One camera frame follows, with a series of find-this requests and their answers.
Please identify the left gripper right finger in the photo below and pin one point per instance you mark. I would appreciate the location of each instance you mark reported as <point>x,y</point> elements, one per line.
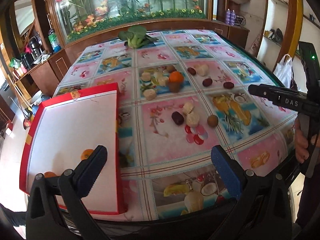
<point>232,174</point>

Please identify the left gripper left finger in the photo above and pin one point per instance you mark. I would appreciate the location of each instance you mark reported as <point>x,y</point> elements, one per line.
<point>75,185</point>

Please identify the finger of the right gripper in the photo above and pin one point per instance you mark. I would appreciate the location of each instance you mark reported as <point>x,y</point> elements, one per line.
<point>265,91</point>

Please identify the orange tangerine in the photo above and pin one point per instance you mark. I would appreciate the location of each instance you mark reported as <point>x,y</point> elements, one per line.
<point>176,77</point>
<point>86,154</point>
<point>49,174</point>

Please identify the brown round longan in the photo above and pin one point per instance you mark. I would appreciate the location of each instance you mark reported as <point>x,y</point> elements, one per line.
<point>212,121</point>

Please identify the pale cake chunk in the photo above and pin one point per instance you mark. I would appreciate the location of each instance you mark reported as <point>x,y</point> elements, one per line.
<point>192,119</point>
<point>187,108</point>

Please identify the dark red jujube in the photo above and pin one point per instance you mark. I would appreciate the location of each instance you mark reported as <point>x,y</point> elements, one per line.
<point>177,118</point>

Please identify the operator right hand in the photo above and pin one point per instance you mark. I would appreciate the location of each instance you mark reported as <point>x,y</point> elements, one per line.
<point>301,143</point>

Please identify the white plastic bag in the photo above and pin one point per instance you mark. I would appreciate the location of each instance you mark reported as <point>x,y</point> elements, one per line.
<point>283,70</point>

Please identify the red jujube right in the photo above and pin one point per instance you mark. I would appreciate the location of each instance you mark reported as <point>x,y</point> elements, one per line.
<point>228,85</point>

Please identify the red white shallow box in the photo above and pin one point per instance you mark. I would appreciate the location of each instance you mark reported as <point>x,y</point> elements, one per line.
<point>63,128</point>

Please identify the red jujube centre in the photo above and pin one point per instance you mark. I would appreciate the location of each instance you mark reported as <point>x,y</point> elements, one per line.
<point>207,82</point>

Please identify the pale cake piece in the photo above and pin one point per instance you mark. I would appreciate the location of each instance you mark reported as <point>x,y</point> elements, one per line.
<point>202,69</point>

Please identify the small red jujube far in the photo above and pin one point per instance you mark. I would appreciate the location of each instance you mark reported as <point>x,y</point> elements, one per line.
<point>191,71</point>

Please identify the fruit print tablecloth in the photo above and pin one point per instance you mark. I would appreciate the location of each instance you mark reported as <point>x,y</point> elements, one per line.
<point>178,98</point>

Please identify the purple bottle right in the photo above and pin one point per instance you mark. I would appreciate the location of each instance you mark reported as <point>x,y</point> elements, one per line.
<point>232,18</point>

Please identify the purple bottle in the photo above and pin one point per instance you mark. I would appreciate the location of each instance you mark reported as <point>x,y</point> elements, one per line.
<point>232,18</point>
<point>227,16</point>

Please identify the purple bottle left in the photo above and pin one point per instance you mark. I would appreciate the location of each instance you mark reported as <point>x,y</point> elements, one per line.
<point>227,16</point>

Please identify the brown longan by tangerine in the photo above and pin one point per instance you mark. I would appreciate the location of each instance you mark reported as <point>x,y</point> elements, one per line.
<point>174,87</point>

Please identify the wooden side cabinet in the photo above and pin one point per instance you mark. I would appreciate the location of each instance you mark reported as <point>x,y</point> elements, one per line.
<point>45,76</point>

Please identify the green label plastic bottle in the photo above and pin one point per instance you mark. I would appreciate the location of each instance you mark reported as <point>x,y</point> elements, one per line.
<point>54,41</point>

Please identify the black kettle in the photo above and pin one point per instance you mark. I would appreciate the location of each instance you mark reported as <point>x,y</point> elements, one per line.
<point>35,47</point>

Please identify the green leafy vegetable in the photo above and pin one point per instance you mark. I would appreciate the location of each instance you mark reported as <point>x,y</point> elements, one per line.
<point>136,37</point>

